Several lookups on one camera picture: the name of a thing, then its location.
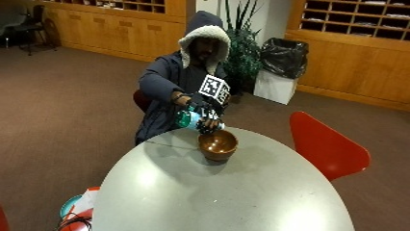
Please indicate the green plastic bottle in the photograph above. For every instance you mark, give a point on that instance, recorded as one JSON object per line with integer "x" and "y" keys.
{"x": 188, "y": 119}

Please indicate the brown wooden bowl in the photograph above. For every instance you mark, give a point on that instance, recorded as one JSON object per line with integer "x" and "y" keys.
{"x": 217, "y": 145}

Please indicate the white marker cube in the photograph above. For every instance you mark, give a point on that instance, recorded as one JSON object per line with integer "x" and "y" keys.
{"x": 214, "y": 88}

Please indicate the the person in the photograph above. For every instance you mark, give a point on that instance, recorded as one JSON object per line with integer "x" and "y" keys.
{"x": 164, "y": 80}

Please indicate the green potted plant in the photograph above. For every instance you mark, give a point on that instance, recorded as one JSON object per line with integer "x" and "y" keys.
{"x": 244, "y": 54}

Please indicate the white bin with black bag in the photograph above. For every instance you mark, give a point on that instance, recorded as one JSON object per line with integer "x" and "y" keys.
{"x": 280, "y": 69}

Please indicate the wooden pigeonhole cabinet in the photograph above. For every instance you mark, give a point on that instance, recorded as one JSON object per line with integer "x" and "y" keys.
{"x": 354, "y": 51}
{"x": 114, "y": 29}

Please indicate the white paper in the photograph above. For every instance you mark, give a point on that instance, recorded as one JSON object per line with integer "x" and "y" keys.
{"x": 86, "y": 200}

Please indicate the teal round container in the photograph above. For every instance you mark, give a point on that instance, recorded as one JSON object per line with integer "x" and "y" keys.
{"x": 68, "y": 205}

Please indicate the black chair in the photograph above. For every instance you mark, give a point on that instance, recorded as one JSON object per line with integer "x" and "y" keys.
{"x": 33, "y": 27}

